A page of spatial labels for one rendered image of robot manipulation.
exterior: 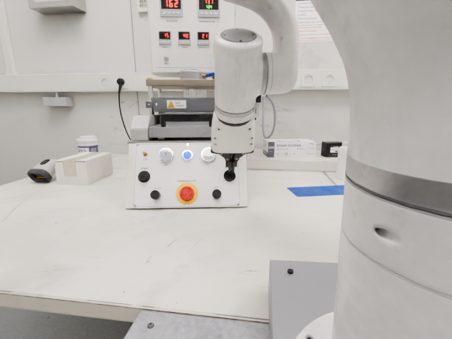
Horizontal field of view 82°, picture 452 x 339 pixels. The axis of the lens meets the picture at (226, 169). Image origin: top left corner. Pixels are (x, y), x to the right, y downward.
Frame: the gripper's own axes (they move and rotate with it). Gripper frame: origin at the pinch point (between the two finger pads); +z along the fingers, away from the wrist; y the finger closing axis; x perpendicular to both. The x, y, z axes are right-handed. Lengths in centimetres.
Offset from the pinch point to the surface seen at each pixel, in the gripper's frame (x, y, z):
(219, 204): 5.2, 3.1, 11.3
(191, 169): -3.3, 11.0, 6.4
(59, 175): -17, 60, 24
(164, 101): -24.9, 19.9, -1.9
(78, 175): -16, 53, 23
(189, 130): -12.6, 11.6, -0.4
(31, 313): 10, 98, 101
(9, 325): 15, 104, 97
